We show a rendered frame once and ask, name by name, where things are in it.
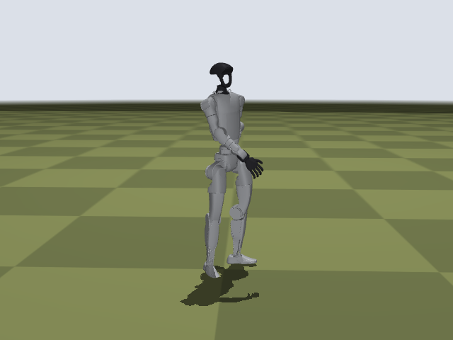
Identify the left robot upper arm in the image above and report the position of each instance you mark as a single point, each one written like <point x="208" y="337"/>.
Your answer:
<point x="242" y="101"/>

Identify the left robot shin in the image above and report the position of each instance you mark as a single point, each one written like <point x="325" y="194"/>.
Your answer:
<point x="238" y="228"/>

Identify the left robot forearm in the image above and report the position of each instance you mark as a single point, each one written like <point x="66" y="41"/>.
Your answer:
<point x="237" y="140"/>

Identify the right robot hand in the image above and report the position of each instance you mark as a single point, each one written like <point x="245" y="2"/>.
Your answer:
<point x="251" y="164"/>

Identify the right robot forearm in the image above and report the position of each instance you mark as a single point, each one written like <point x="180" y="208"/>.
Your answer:
<point x="229" y="143"/>

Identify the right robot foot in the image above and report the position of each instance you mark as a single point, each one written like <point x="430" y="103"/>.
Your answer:
<point x="210" y="270"/>

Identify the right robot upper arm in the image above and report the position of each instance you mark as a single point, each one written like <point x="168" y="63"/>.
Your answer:
<point x="208" y="107"/>

